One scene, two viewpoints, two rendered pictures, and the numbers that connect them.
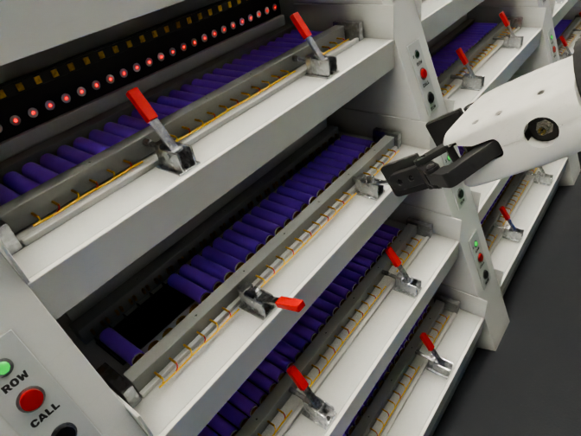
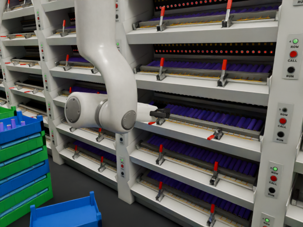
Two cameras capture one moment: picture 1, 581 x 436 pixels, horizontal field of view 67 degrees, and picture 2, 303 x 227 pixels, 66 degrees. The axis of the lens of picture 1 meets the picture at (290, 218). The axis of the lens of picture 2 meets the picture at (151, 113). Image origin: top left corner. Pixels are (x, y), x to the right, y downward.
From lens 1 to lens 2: 0.90 m
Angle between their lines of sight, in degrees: 73
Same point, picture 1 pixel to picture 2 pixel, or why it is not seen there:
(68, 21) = (153, 40)
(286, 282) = (169, 125)
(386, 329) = (192, 175)
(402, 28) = (281, 93)
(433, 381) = (204, 220)
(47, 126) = (172, 55)
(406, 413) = (188, 209)
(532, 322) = not seen: outside the picture
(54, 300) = not seen: hidden behind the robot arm
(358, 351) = (182, 168)
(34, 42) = (147, 42)
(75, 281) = not seen: hidden behind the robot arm
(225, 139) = (173, 80)
